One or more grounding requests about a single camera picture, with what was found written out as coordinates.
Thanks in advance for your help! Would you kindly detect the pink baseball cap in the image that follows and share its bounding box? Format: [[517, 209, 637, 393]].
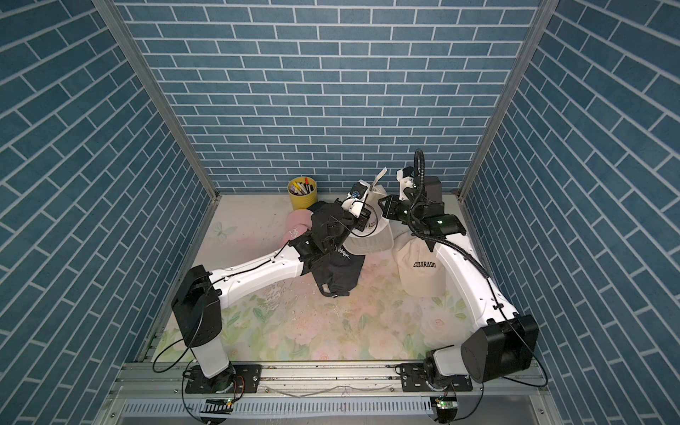
[[283, 209, 313, 242]]

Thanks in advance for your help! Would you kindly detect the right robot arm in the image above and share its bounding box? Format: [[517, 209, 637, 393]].
[[378, 195, 546, 388]]

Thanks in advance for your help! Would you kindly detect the aluminium front rail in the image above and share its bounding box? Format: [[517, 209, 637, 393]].
[[94, 361, 561, 424]]

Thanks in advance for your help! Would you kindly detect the beige Colorado cap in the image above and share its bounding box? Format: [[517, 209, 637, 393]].
[[392, 233, 446, 298], [344, 168, 394, 255]]

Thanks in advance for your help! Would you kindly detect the yellow pen cup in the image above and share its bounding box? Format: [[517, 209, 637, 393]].
[[287, 176, 318, 210]]

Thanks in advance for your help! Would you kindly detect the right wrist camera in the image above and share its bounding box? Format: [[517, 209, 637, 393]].
[[397, 166, 414, 201]]

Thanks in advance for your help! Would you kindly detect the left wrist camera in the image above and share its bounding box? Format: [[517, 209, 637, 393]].
[[341, 180, 371, 218]]

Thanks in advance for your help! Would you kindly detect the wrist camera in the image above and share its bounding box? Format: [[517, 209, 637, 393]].
[[341, 180, 371, 218], [397, 166, 414, 201]]

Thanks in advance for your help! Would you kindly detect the black cap front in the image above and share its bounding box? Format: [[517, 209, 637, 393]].
[[312, 248, 366, 298]]

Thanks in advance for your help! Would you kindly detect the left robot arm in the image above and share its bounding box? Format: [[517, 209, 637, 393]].
[[171, 198, 378, 379]]

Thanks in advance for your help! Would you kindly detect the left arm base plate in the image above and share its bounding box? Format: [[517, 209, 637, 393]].
[[182, 364, 262, 396]]

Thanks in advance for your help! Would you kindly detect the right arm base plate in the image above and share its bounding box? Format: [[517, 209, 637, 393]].
[[393, 363, 473, 393]]

